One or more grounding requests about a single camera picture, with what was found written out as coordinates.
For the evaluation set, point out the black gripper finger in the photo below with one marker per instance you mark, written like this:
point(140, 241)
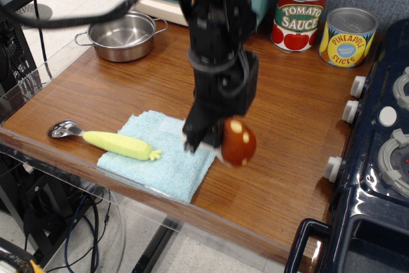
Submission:
point(214, 135)
point(195, 127)

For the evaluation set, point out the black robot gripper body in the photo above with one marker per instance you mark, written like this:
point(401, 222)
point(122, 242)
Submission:
point(225, 90)

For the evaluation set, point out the plush brown white mushroom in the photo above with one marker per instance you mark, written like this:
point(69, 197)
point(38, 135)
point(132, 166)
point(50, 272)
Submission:
point(238, 146)

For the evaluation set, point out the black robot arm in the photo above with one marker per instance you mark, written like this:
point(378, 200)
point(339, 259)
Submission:
point(217, 29)

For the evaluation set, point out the small steel pot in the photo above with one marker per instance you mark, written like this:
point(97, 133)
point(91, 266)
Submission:
point(126, 39)

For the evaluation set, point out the tomato sauce can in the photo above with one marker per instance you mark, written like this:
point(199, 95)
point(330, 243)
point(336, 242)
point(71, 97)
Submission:
point(296, 24)

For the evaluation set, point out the white stove knob front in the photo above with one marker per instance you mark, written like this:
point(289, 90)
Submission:
point(332, 168)

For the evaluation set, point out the white stove knob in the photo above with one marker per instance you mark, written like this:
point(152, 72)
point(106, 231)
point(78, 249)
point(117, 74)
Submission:
point(357, 86)
point(350, 111)
point(332, 168)

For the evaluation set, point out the white stove knob middle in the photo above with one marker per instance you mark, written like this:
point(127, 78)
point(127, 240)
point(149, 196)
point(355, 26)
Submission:
point(350, 111)

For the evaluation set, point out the pineapple slices can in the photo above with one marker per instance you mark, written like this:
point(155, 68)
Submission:
point(347, 36)

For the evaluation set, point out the white stove knob rear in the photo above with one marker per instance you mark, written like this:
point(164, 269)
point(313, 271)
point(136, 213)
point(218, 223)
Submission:
point(357, 86)

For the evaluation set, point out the dark blue toy stove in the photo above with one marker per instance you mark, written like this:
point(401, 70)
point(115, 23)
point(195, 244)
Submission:
point(368, 228)

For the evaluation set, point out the clear acrylic table guard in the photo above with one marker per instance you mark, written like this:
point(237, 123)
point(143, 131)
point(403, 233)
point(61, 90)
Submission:
point(259, 206)

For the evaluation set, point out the round floor vent grate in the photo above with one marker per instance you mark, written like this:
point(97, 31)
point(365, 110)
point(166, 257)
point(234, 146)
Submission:
point(39, 11)

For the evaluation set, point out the yellow corn handled spoon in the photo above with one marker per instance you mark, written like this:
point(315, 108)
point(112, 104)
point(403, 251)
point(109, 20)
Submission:
point(108, 141)

